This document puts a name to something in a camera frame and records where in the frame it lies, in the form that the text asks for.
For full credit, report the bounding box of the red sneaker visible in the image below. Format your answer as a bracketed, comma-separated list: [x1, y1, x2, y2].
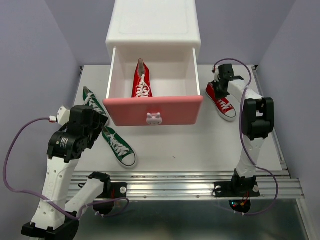
[131, 58, 153, 98]
[205, 82, 237, 122]

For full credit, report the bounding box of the pink drawer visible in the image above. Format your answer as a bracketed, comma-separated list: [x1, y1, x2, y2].
[103, 47, 204, 127]

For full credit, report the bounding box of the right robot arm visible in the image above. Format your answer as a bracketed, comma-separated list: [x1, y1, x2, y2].
[212, 64, 274, 196]

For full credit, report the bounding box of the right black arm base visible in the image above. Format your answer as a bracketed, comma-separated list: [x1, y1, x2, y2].
[211, 181, 260, 215]

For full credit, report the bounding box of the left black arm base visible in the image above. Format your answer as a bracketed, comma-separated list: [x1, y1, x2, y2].
[92, 182, 129, 218]

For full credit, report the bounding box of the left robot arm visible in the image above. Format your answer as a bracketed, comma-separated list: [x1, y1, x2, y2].
[21, 105, 111, 240]

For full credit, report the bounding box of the white shoe cabinet body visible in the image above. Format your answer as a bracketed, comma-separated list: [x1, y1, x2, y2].
[105, 0, 201, 61]

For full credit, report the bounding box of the green sneaker rear left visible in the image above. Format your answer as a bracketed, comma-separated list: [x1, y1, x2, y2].
[82, 86, 110, 126]

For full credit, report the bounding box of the green sneaker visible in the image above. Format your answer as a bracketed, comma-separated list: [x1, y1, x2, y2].
[82, 86, 110, 126]
[102, 126, 138, 169]

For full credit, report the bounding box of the green sneaker front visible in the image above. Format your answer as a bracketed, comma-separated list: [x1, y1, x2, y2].
[102, 126, 138, 169]

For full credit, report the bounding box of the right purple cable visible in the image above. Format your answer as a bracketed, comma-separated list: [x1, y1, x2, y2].
[212, 58, 279, 216]

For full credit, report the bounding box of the purple cable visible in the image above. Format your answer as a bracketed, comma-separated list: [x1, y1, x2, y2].
[2, 117, 130, 222]
[212, 58, 279, 216]

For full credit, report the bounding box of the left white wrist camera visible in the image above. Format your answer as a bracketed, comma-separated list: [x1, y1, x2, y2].
[49, 105, 70, 126]

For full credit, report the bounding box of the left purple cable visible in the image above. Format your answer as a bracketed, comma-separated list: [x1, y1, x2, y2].
[2, 117, 130, 222]

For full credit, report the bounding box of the aluminium rail frame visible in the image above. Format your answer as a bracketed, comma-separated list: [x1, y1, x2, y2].
[27, 65, 313, 240]

